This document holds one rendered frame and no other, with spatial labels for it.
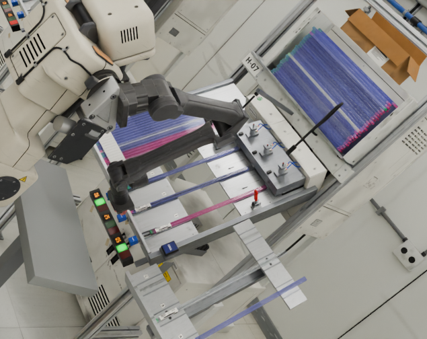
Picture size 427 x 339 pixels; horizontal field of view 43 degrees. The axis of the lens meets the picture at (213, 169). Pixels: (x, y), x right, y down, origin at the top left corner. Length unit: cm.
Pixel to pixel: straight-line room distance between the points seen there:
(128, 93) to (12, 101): 37
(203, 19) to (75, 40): 194
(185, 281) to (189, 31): 162
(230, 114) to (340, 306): 222
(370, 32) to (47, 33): 160
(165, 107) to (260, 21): 316
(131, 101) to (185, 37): 195
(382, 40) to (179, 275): 137
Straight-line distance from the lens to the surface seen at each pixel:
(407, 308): 353
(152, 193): 208
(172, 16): 317
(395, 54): 257
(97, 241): 258
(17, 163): 161
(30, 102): 154
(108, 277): 250
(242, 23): 461
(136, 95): 138
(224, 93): 246
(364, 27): 267
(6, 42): 366
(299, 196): 212
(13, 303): 250
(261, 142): 220
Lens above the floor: 164
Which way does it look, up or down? 18 degrees down
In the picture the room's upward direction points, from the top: 45 degrees clockwise
